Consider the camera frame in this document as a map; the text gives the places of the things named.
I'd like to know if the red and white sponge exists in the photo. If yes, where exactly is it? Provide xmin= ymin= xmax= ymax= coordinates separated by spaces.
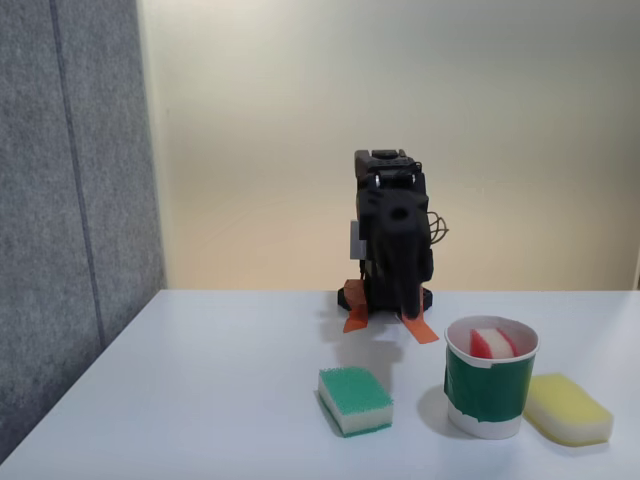
xmin=468 ymin=326 xmax=519 ymax=361

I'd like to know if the white controller box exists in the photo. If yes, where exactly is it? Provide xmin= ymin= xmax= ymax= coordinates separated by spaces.
xmin=348 ymin=219 xmax=369 ymax=263

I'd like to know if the green and white sponge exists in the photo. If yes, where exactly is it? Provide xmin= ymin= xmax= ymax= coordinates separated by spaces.
xmin=317 ymin=365 xmax=395 ymax=440

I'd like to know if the white cup with green tape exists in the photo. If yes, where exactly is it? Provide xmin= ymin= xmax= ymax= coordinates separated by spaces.
xmin=443 ymin=314 xmax=542 ymax=442

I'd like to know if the yellow sponge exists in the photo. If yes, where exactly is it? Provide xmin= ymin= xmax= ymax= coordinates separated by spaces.
xmin=521 ymin=371 xmax=616 ymax=448

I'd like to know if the grey felt partition panel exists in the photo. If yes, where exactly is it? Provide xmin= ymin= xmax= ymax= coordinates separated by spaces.
xmin=0 ymin=0 xmax=168 ymax=455

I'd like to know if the black motor cable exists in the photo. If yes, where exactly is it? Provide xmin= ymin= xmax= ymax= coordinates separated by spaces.
xmin=427 ymin=211 xmax=452 ymax=247

